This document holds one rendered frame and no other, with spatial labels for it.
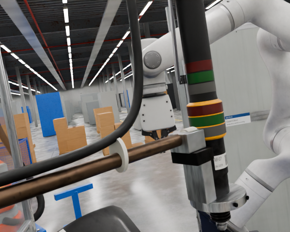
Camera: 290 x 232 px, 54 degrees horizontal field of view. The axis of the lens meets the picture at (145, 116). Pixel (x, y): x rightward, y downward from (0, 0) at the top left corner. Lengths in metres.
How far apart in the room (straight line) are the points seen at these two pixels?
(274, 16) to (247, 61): 1.44
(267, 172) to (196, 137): 0.80
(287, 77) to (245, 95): 1.33
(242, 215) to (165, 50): 0.67
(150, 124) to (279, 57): 0.49
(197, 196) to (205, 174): 0.03
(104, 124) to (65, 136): 2.08
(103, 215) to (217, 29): 0.61
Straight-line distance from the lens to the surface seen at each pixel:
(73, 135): 9.57
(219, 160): 0.35
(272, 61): 1.05
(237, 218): 1.13
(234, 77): 2.31
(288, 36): 0.93
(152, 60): 0.74
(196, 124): 0.34
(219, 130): 0.35
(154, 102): 0.83
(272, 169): 1.10
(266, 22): 0.94
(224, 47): 2.31
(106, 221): 0.46
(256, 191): 1.11
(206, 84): 0.34
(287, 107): 1.06
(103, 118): 7.85
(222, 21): 0.88
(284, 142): 1.10
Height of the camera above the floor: 1.59
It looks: 4 degrees down
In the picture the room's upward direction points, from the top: 9 degrees counter-clockwise
